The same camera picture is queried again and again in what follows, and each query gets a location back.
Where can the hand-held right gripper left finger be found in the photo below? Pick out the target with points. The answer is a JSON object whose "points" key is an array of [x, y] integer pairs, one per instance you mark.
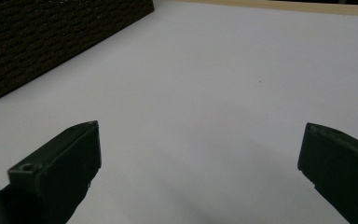
{"points": [[59, 168]]}

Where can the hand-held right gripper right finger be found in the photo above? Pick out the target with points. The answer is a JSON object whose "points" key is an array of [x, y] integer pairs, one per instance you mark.
{"points": [[341, 168]]}

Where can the dark brown woven basket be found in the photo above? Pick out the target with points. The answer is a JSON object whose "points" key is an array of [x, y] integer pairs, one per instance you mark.
{"points": [[43, 40]]}

